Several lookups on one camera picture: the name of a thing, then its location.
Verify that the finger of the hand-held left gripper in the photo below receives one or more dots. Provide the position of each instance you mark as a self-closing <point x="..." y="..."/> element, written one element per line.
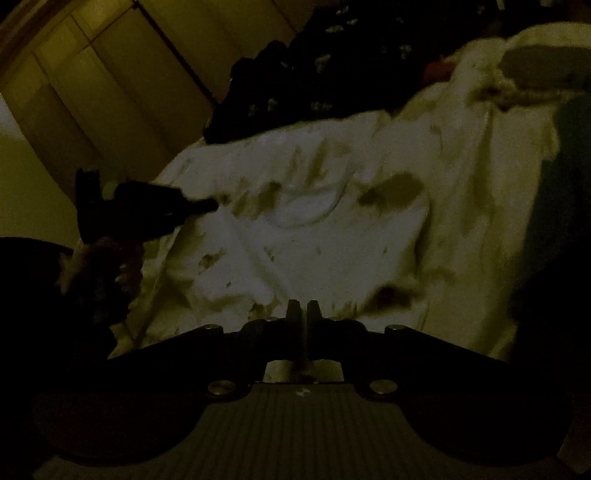
<point x="198" y="206"/>

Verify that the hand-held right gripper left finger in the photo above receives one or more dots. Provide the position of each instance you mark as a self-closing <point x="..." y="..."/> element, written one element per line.
<point x="294" y="323"/>

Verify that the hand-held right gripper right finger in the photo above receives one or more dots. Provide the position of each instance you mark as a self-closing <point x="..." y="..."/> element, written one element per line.
<point x="315" y="323"/>

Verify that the small white printed garment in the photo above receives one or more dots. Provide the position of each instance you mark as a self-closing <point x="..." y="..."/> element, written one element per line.
<point x="304" y="249"/>

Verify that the stack of folded clothes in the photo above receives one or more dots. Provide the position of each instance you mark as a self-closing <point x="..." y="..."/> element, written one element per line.
<point x="535" y="69"/>

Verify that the wooden wardrobe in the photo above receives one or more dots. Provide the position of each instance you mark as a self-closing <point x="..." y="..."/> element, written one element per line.
<point x="115" y="83"/>

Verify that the dark floral cloth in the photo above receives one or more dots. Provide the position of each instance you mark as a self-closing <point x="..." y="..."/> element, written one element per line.
<point x="360" y="64"/>

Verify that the small orange object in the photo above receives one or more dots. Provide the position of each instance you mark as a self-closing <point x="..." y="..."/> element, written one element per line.
<point x="439" y="69"/>

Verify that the teal cloth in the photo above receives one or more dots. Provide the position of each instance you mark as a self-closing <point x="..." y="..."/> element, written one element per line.
<point x="563" y="184"/>

